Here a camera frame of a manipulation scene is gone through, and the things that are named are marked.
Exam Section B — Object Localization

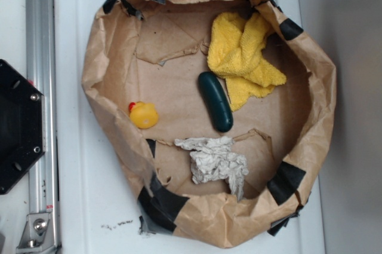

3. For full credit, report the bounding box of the yellow rubber duck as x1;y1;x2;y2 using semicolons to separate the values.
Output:
128;102;159;129

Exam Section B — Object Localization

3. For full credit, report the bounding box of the dark green plastic cucumber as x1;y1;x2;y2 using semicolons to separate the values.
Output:
198;72;233;133

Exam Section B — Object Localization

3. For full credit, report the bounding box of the crumpled white paper tissue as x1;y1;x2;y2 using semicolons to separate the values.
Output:
174;136;249;201

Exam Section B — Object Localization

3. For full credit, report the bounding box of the yellow terry cloth towel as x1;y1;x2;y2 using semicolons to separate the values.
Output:
207;12;287;112

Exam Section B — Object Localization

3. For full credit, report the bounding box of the white tray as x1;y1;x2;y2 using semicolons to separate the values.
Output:
53;0;326;254

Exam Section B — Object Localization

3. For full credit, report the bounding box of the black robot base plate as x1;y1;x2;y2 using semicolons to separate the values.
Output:
1;60;45;195

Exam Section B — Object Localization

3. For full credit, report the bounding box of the aluminium extrusion rail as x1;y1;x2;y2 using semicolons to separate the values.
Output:
26;0;61;253

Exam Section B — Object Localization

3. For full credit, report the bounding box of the metal corner bracket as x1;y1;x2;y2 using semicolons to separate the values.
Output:
16;212;54;253

